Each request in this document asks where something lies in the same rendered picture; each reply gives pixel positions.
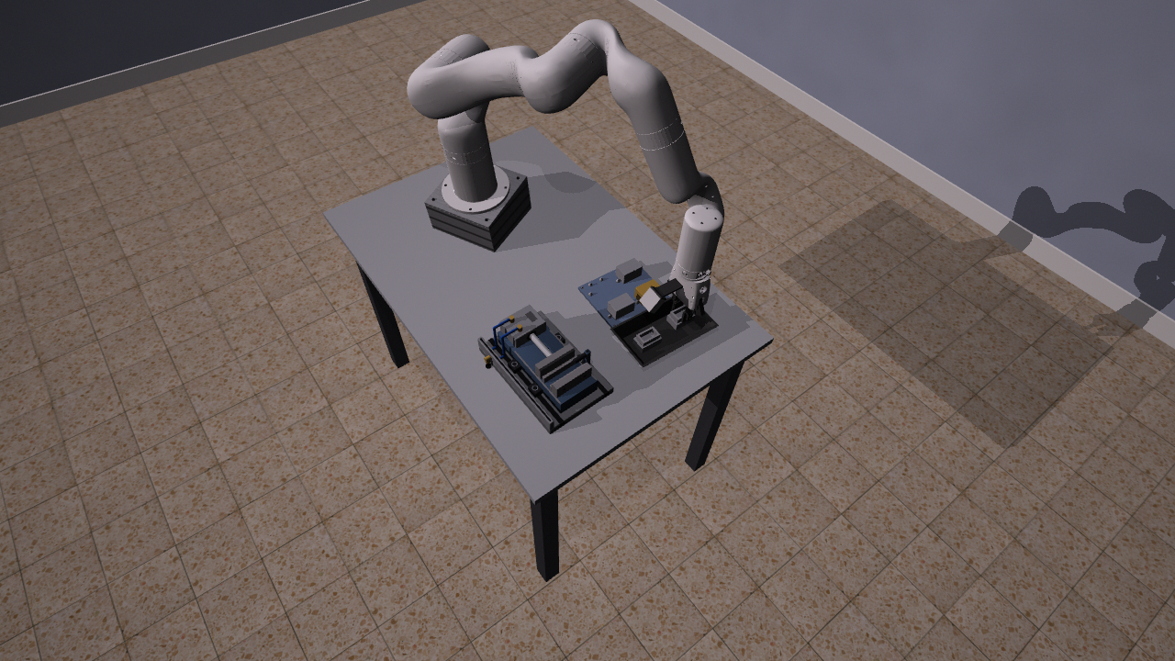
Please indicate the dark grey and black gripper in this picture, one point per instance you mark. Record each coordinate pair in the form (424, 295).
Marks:
(694, 294)

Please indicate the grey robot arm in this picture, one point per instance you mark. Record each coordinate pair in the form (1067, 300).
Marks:
(456, 84)

